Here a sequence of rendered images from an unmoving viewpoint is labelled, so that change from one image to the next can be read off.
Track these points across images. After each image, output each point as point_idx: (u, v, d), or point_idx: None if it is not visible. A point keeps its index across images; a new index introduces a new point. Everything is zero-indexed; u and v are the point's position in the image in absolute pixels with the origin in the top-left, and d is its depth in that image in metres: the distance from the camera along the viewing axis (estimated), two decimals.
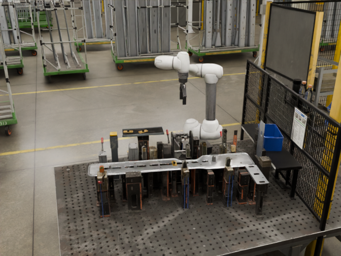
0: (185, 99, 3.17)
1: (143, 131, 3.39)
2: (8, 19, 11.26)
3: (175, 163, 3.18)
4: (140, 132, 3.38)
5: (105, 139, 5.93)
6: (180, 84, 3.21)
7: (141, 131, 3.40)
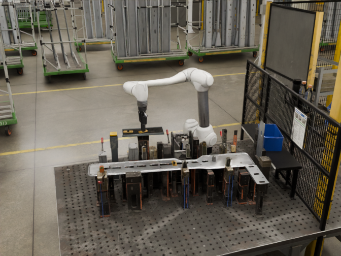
0: (145, 126, 3.37)
1: (143, 131, 3.39)
2: (8, 19, 11.26)
3: (175, 163, 3.18)
4: (140, 132, 3.38)
5: (105, 139, 5.93)
6: (139, 113, 3.33)
7: (141, 131, 3.40)
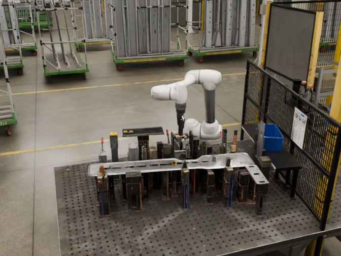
0: (182, 130, 3.13)
1: (180, 135, 3.15)
2: (8, 19, 11.26)
3: (175, 163, 3.18)
4: (177, 136, 3.15)
5: (105, 139, 5.93)
6: (177, 115, 3.10)
7: (178, 135, 3.16)
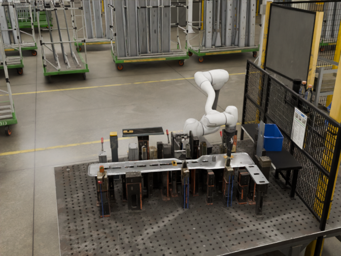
0: (231, 152, 3.22)
1: None
2: (8, 19, 11.26)
3: (175, 163, 3.18)
4: (225, 157, 3.24)
5: (105, 139, 5.93)
6: (227, 137, 3.19)
7: (227, 156, 3.25)
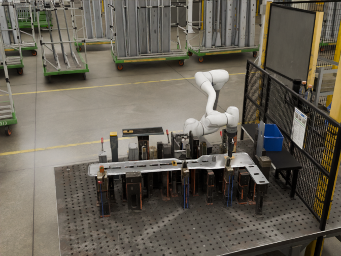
0: (232, 152, 3.22)
1: (230, 157, 3.24)
2: (8, 19, 11.26)
3: (175, 163, 3.18)
4: (226, 157, 3.24)
5: (105, 139, 5.93)
6: (228, 137, 3.19)
7: (228, 156, 3.26)
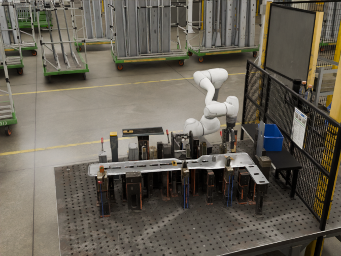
0: (234, 143, 3.12)
1: (230, 157, 3.24)
2: (8, 19, 11.26)
3: (175, 163, 3.18)
4: (226, 157, 3.24)
5: (105, 139, 5.93)
6: (227, 128, 3.16)
7: (227, 156, 3.25)
